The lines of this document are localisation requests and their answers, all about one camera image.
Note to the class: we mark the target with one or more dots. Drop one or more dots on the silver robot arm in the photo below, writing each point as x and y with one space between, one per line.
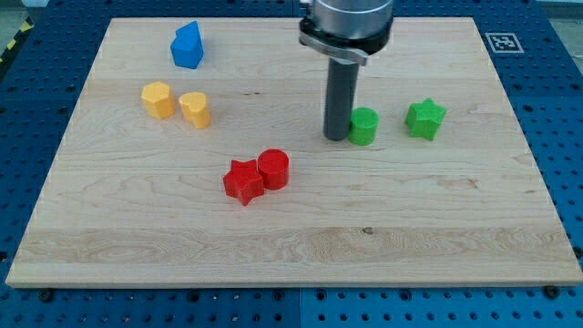
346 30

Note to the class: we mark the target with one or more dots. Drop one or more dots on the red star block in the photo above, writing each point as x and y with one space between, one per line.
243 181

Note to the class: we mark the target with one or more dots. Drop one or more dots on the green star block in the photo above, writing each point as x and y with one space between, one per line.
424 119

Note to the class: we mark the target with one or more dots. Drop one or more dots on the red cylinder block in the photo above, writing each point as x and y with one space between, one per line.
273 165

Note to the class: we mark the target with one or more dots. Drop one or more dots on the green cylinder block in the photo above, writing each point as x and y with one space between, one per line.
364 123

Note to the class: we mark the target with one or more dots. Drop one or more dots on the wooden board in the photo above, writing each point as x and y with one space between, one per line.
133 201

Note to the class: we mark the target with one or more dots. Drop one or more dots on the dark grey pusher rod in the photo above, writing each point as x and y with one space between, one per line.
340 88

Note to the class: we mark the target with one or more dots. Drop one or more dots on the yellow heart block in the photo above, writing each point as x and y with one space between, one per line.
195 109

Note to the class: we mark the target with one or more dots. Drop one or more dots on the yellow hexagon block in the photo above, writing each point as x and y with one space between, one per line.
158 100

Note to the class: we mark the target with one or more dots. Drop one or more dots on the blue pentagon block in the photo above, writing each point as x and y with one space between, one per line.
186 49

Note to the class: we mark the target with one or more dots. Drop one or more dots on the white fiducial marker tag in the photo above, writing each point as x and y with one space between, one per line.
504 43

